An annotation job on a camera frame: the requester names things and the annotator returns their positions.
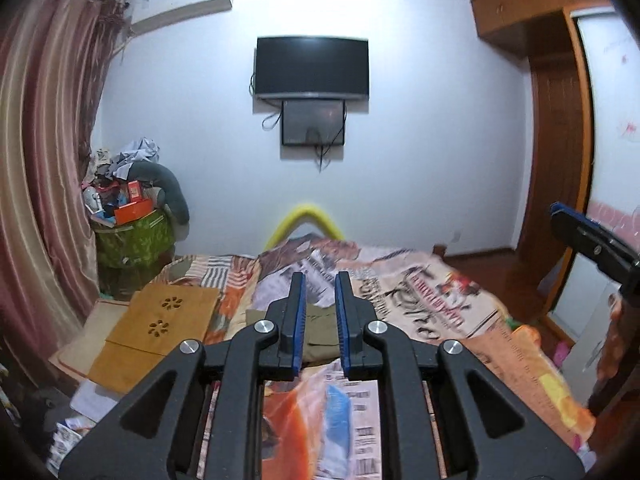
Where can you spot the wood framed mirror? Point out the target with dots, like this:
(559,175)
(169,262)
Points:
(615,110)

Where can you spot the green patterned bag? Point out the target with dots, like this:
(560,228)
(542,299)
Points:
(135,245)

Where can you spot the pale flat mat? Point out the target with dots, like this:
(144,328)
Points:
(85,335)

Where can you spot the black wall television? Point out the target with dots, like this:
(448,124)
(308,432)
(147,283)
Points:
(310,67)

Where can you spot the pink shoe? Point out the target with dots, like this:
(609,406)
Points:
(561,357)

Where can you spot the white air conditioner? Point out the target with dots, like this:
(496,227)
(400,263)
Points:
(180,5)

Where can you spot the wooden wardrobe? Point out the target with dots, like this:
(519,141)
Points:
(555,135)

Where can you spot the yellow foam tube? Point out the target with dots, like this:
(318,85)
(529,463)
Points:
(305,209)

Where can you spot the khaki pants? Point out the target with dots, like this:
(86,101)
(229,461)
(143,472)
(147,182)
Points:
(320,330)

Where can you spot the grey plush toy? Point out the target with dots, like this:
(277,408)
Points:
(170,185)

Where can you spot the small red box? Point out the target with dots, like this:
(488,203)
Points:
(135,191)

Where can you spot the wooden lap desk board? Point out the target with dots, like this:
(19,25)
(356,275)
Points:
(150,350)

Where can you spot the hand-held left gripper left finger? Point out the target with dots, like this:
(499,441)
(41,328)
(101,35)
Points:
(299,320)

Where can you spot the small black wall screen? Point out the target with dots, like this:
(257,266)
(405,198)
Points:
(300,120)

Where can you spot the wooden bed post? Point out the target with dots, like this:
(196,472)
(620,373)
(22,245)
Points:
(439,251)

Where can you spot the striped pink curtain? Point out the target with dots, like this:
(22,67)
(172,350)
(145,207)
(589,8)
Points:
(45,160)

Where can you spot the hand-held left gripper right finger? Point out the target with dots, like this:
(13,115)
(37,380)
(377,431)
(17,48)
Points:
(340,320)

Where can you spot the crumpled pale cloth pile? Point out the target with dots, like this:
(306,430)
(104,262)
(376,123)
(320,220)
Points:
(135,152)

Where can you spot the orange labelled plastic bag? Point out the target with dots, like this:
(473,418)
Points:
(320,420)

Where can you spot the orange box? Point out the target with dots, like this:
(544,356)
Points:
(132,212)

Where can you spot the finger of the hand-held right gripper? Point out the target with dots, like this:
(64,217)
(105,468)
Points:
(580,230)

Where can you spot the printed blanket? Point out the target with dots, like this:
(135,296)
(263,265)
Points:
(400,300)

